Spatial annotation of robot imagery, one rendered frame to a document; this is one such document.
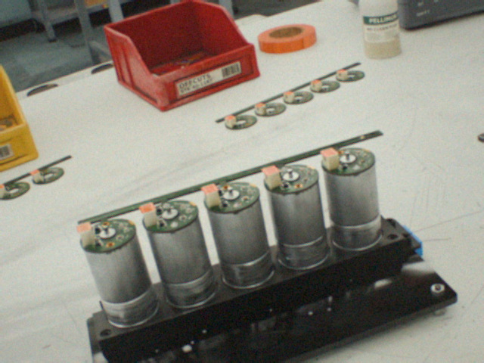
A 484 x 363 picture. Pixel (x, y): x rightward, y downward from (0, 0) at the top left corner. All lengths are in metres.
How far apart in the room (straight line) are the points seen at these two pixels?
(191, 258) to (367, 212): 0.08
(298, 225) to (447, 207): 0.11
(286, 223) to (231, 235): 0.03
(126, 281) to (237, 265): 0.05
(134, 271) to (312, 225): 0.08
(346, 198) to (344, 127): 0.19
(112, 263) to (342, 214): 0.11
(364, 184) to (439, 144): 0.16
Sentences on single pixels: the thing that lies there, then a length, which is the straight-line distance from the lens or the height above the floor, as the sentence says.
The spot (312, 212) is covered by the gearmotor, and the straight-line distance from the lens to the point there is 0.30.
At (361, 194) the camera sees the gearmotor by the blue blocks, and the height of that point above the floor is 0.80.
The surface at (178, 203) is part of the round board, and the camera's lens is 0.30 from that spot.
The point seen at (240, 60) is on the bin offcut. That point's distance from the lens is 0.60.
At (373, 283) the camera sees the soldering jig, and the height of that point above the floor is 0.76.
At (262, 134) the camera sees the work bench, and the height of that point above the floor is 0.75.
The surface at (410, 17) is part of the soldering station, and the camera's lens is 0.67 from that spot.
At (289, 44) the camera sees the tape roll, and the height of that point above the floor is 0.76.
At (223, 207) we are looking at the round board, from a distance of 0.29.
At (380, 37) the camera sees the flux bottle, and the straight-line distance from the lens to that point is 0.61.
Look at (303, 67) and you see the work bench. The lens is 0.62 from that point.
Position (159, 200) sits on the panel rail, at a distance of 0.31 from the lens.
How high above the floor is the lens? 0.96
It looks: 28 degrees down
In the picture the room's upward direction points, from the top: 11 degrees counter-clockwise
